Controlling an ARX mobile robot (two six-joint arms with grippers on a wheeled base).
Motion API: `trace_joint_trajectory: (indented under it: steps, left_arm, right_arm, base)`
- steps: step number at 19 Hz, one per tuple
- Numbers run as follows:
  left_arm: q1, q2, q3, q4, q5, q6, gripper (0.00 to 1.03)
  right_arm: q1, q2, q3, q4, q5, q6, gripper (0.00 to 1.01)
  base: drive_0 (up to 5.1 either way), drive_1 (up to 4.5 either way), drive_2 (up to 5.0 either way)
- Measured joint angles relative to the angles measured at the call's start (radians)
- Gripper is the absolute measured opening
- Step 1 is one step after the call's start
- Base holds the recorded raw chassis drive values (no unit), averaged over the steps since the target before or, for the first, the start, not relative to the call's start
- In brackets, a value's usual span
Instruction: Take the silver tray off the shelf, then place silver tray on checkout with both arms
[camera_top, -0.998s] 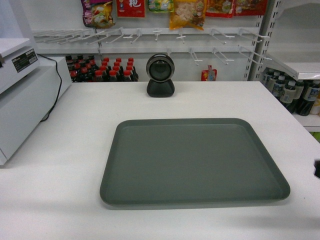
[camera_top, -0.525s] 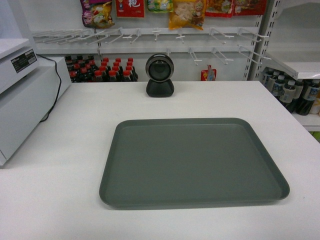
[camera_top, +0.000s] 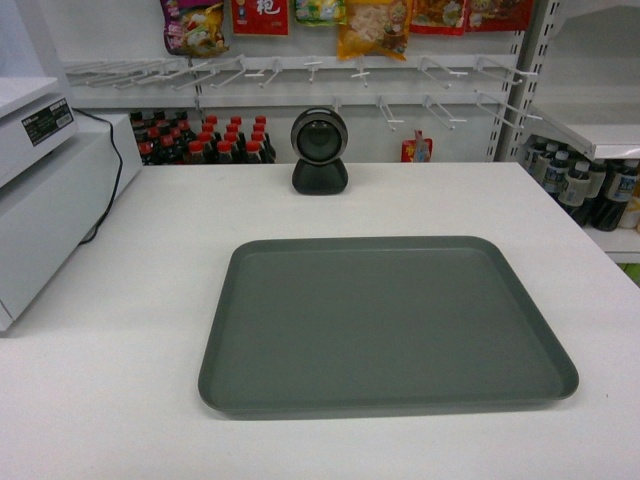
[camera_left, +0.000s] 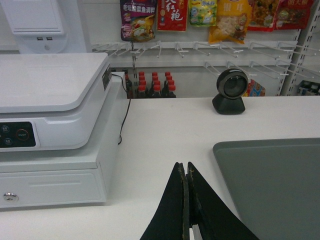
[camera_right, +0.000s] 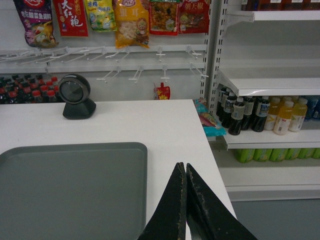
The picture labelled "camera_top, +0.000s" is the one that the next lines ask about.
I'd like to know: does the black barcode scanner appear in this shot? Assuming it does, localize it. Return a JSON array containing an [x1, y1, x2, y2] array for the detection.
[[290, 107, 348, 196]]

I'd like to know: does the yellow snack bag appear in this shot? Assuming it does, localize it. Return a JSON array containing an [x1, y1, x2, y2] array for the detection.
[[337, 0, 413, 61]]

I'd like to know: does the red snack packet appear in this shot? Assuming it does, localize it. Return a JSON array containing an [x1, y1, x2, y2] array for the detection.
[[401, 130, 433, 163]]

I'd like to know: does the white checkout scale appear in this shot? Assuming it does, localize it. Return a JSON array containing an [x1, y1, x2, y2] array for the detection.
[[0, 77, 78, 185]]

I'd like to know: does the red hanging packet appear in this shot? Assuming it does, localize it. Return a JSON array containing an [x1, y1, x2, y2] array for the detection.
[[230, 0, 289, 36]]

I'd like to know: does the purple snack bag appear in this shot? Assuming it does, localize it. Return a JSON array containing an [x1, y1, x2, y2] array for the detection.
[[160, 0, 228, 58]]

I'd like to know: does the black power cable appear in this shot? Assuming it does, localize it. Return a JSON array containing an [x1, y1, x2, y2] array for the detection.
[[72, 107, 125, 246]]

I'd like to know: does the grey plastic tray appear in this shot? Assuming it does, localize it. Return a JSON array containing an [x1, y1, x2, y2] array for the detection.
[[198, 236, 579, 418]]

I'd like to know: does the white cash drawer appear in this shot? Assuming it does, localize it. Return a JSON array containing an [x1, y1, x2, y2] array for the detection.
[[1, 112, 142, 330]]

